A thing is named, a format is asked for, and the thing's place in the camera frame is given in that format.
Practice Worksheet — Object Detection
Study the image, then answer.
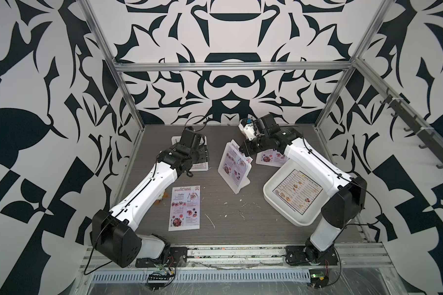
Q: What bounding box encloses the wall hook rail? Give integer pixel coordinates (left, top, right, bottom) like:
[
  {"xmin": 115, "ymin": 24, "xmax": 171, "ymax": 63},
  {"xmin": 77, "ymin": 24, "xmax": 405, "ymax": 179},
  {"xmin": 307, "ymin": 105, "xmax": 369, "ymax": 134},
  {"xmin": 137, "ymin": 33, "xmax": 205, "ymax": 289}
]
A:
[{"xmin": 380, "ymin": 88, "xmax": 443, "ymax": 178}]

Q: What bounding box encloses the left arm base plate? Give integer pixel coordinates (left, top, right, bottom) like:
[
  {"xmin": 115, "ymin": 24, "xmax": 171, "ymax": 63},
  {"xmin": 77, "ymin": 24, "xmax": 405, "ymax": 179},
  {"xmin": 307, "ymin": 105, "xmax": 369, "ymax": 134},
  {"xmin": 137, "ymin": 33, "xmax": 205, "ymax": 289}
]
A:
[{"xmin": 135, "ymin": 247, "xmax": 188, "ymax": 268}]

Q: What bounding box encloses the pink special menu sheet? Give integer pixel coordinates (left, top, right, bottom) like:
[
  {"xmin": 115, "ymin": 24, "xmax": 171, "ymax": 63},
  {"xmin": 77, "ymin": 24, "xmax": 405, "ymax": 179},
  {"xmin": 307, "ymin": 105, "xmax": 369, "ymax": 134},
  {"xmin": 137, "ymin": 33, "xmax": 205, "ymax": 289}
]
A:
[{"xmin": 168, "ymin": 186, "xmax": 201, "ymax": 232}]

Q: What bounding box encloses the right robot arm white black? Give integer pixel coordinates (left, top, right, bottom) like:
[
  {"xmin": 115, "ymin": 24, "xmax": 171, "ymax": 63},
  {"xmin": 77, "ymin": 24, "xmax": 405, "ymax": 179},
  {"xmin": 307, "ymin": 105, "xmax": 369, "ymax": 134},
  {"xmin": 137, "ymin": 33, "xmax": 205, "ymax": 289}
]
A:
[{"xmin": 239, "ymin": 115, "xmax": 367, "ymax": 266}]

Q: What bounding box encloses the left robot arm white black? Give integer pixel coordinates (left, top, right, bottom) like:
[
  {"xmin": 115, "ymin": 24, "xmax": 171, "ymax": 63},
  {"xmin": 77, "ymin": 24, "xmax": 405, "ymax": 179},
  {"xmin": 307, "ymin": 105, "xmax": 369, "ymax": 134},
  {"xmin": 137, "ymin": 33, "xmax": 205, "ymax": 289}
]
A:
[{"xmin": 91, "ymin": 127, "xmax": 208, "ymax": 267}]

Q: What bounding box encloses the white plastic tray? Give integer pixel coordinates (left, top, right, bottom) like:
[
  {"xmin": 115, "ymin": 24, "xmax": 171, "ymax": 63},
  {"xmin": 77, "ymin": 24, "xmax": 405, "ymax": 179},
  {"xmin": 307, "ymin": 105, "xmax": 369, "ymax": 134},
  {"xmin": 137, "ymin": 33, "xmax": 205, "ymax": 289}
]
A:
[{"xmin": 263, "ymin": 160, "xmax": 339, "ymax": 227}]

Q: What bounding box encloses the left circuit board with wires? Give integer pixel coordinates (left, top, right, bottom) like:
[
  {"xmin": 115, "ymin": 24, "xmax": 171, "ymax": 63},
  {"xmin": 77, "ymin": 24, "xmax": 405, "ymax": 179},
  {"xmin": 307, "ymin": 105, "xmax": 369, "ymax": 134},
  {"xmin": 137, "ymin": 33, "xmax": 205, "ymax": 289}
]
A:
[{"xmin": 146, "ymin": 256, "xmax": 177, "ymax": 291}]

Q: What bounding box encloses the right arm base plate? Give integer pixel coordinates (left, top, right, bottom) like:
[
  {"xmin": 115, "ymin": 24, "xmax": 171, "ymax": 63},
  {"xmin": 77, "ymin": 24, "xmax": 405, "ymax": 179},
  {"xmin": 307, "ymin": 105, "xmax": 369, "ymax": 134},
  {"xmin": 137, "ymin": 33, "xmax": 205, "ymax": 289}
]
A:
[{"xmin": 285, "ymin": 245, "xmax": 339, "ymax": 266}]

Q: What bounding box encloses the circuit board with wires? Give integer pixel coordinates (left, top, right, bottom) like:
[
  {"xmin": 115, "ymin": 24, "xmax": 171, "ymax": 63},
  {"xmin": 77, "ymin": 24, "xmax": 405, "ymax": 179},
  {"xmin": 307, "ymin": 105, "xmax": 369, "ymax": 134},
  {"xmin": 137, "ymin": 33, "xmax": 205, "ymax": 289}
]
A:
[
  {"xmin": 146, "ymin": 256, "xmax": 177, "ymax": 291},
  {"xmin": 308, "ymin": 261, "xmax": 330, "ymax": 290}
]

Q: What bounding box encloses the right circuit board with wires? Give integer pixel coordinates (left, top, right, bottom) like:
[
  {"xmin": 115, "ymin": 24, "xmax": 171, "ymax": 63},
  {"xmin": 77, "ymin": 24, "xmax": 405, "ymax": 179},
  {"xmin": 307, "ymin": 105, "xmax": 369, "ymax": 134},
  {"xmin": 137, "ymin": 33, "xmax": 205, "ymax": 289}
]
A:
[{"xmin": 308, "ymin": 261, "xmax": 330, "ymax": 290}]

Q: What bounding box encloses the dim sum menu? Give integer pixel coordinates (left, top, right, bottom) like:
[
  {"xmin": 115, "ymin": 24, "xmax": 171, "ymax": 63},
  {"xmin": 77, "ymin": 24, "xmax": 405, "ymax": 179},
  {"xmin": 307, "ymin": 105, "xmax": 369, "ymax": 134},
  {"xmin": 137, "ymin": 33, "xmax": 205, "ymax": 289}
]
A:
[{"xmin": 273, "ymin": 170, "xmax": 323, "ymax": 215}]

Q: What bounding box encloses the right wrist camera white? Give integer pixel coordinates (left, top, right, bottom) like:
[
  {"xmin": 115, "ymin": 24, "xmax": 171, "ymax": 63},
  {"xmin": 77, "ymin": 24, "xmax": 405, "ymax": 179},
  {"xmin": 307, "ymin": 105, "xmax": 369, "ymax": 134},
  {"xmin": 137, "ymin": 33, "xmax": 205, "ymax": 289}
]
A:
[{"xmin": 238, "ymin": 118, "xmax": 260, "ymax": 141}]

